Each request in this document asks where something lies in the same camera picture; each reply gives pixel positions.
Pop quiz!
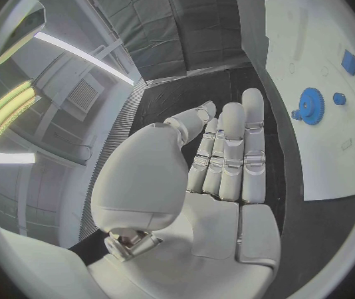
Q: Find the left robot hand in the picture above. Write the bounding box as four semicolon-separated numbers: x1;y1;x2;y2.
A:
86;88;284;299

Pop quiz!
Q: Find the short blue cylinder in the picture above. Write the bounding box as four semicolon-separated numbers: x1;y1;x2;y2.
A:
340;49;355;76

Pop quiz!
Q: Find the white task board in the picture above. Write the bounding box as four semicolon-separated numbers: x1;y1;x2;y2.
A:
264;0;355;201

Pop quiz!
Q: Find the blue gear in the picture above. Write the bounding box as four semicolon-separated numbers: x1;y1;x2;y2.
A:
298;87;326;126

